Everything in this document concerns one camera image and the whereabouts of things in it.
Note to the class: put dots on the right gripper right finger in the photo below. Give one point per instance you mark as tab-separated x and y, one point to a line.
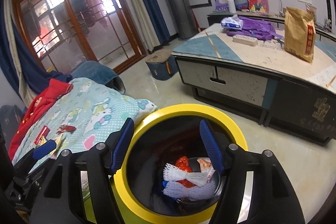
273	198

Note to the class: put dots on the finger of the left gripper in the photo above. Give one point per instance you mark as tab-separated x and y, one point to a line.
26	163

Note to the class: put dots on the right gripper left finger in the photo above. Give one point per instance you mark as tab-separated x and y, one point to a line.
60	197

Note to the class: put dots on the red snack bar wrapper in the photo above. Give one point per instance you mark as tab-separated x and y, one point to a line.
64	128

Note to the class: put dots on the white foam fruit net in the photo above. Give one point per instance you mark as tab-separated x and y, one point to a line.
173	173

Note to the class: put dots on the red plastic bag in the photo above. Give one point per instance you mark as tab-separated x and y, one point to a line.
183	164

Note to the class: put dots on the red cylindrical bottle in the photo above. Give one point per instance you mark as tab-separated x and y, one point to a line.
41	137

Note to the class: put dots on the lavender foam fruit net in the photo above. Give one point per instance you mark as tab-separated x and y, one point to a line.
176	190

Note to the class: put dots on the yellow rimmed trash bin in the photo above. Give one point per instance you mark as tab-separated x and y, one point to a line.
170	136

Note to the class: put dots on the dark sofa cushion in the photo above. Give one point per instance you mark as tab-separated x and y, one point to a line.
11	117

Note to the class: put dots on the hello kitty teal quilt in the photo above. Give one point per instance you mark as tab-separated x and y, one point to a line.
94	109

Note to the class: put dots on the red blanket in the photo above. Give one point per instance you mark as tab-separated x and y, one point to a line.
38	107

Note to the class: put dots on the blue curtain left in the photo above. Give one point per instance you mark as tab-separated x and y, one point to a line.
20	68

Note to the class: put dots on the marble top coffee table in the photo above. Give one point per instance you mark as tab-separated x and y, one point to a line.
263	82

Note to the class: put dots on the small blue storage stool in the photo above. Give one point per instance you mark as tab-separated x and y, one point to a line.
162	64

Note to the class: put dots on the wooden glass sliding door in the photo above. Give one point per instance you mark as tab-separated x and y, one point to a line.
62	34

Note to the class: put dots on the brown paper snack bag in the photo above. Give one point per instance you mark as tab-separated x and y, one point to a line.
300	34

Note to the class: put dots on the purple cloth bag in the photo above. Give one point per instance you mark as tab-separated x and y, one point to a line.
259	29

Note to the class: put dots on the tissue pack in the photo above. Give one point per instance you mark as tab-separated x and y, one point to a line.
233	22

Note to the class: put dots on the black tv cabinet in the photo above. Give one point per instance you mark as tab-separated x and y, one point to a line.
277	21

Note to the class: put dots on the colourful framed picture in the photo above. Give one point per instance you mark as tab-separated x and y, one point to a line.
259	6

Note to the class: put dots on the round blue ornament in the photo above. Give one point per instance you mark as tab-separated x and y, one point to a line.
241	5

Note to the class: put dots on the purple box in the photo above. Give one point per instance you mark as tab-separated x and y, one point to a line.
221	5

